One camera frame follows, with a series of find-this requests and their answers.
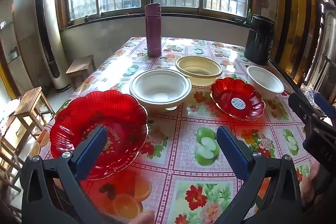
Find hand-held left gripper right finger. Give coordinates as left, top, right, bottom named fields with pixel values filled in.
left=216, top=126, right=302, bottom=224

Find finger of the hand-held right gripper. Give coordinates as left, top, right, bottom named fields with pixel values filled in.
left=314, top=94, right=336, bottom=117
left=288, top=93, right=319, bottom=132

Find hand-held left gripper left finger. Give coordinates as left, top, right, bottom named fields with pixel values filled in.
left=20, top=126, right=116, bottom=224

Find person's left hand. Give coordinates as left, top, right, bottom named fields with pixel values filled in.
left=130, top=210, right=155, bottom=224

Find clear plastic bag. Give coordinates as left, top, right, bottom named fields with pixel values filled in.
left=301, top=84, right=326, bottom=112

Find large red plastic plate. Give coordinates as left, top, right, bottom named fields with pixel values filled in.
left=49, top=90, right=149, bottom=180

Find white plastic bowl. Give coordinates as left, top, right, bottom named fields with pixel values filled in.
left=246, top=66, right=285, bottom=100

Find fruit and flower tablecloth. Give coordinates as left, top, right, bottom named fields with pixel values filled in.
left=29, top=36, right=323, bottom=224

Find small red plate with sticker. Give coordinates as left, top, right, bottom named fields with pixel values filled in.
left=210, top=77, right=264, bottom=122

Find black cylindrical container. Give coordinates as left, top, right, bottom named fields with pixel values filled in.
left=244, top=14, right=276, bottom=66

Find small wooden stool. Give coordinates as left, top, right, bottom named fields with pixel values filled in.
left=66, top=55, right=96, bottom=88

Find white footed bowl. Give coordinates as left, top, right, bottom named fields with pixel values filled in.
left=129, top=68, right=193, bottom=111

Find standing air conditioner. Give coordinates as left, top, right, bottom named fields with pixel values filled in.
left=31, top=0, right=71, bottom=92

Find purple thermos bottle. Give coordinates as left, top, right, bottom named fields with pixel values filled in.
left=145, top=3, right=162, bottom=58

